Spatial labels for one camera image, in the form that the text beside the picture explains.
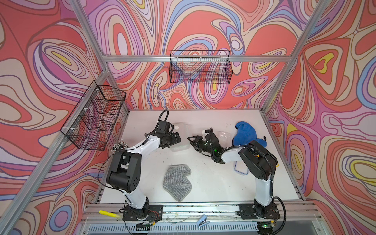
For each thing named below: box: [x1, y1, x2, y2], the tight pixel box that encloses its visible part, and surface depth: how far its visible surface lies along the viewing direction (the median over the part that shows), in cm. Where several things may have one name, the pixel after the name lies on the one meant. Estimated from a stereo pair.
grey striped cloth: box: [162, 164, 192, 202], surface depth 82 cm
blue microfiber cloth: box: [232, 121, 268, 148], surface depth 103 cm
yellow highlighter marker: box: [98, 210, 121, 218], surface depth 75 cm
